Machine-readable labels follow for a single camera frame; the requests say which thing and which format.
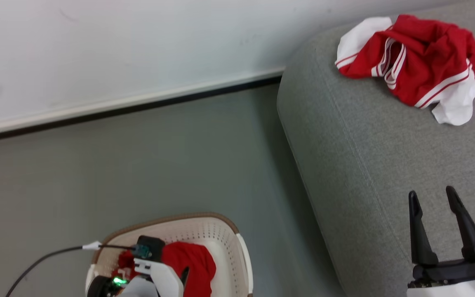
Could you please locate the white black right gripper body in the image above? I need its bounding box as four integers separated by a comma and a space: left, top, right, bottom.
406, 248, 475, 297

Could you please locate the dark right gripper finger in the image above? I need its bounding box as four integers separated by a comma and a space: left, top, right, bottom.
408, 190, 439, 266
445, 186, 475, 260

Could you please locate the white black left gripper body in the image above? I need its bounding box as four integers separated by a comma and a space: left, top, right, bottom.
134, 257, 185, 297

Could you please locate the red cloth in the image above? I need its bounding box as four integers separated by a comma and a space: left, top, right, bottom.
115, 241, 217, 297

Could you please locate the red white trimmed garment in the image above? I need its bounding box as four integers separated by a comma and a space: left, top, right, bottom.
335, 14, 475, 126

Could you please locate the grey fabric sofa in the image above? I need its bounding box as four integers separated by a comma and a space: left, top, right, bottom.
276, 0, 475, 297

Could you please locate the white perforated laundry basket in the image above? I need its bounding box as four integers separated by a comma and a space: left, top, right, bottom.
85, 212, 254, 297

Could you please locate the white and black baseboard strip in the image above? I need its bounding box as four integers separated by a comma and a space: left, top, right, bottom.
0, 66, 286, 145

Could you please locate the thin black cable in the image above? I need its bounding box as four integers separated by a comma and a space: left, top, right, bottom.
5, 241, 139, 297

